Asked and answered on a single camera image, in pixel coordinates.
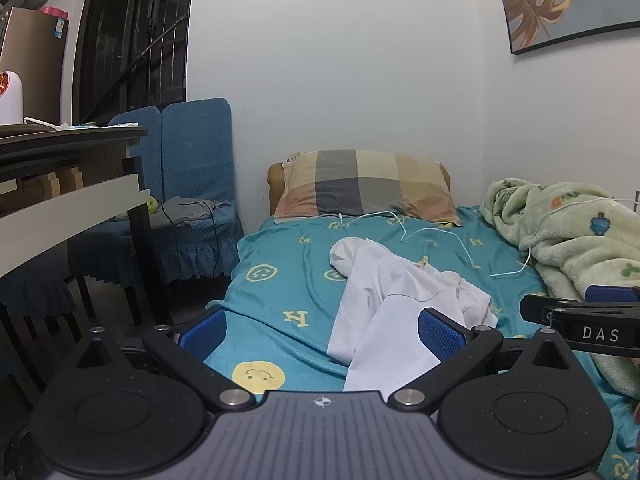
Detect green printed blanket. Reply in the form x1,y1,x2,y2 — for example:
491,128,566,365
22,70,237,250
480,177,640,401

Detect wooden desk with white rail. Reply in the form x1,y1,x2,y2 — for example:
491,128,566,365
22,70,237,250
0,125,173,331

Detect white shirt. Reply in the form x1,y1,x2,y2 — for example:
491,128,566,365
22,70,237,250
327,236,498,395

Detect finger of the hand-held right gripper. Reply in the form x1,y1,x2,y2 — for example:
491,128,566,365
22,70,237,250
519,285,640,327

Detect teal printed bed sheet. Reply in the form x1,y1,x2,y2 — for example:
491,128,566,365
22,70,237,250
205,205,640,480

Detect white round appliance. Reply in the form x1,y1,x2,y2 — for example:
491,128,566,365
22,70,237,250
0,71,25,125

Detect gold leaf wall picture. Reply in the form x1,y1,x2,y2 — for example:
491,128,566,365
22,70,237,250
492,0,640,56

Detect dark window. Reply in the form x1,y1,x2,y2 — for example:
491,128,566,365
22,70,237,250
72,0,196,126

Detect black cable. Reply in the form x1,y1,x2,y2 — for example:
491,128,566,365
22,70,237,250
160,200,222,281

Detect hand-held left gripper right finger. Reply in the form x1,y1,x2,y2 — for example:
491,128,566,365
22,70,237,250
387,307,577,413

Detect checked pillow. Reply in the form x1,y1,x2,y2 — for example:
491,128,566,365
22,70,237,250
274,149,463,227

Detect tan cushion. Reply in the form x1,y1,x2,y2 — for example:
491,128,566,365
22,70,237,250
266,161,287,217

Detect white charging cable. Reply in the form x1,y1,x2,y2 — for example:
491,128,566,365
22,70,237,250
320,211,408,242
404,197,637,279

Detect grey cloth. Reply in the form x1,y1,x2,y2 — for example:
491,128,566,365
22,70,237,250
116,196,231,228

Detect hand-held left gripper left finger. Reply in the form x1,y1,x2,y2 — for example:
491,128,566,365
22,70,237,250
74,306,257,413

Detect brown fridge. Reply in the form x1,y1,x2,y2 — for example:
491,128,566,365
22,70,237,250
0,7,68,123

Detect white papers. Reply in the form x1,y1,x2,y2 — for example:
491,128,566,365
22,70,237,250
24,116,76,132

